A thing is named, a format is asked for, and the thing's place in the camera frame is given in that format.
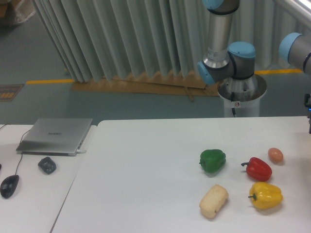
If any red bell pepper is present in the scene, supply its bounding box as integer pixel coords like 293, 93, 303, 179
241, 157, 272, 182

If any silver closed laptop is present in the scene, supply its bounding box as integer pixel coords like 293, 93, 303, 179
16, 118, 92, 156

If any black mouse cable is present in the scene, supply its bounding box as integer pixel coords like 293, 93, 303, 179
0, 123, 32, 176

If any green bell pepper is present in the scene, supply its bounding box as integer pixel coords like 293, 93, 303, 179
199, 149, 226, 174

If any flat brown cardboard sheet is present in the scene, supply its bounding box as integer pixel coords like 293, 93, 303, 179
71, 70, 218, 101

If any yellow bell pepper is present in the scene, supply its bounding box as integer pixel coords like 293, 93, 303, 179
248, 182, 283, 209

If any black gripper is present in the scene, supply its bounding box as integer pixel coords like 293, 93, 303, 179
304, 94, 311, 133

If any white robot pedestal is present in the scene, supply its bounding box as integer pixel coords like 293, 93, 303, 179
217, 74, 267, 117

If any brown egg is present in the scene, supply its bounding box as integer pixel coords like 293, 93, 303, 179
268, 148, 284, 163

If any black computer mouse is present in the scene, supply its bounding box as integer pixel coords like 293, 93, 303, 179
0, 175, 19, 199

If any grey folding curtain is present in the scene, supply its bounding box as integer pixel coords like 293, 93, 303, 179
34, 0, 311, 84

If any white laptop plug cable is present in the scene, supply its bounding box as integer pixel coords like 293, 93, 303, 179
77, 125, 94, 154

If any beige bread loaf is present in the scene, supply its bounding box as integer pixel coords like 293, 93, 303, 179
199, 184, 229, 218

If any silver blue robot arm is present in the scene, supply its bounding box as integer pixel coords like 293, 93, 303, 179
197, 0, 311, 117

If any small black plastic tray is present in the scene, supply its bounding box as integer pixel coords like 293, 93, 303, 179
38, 157, 57, 175

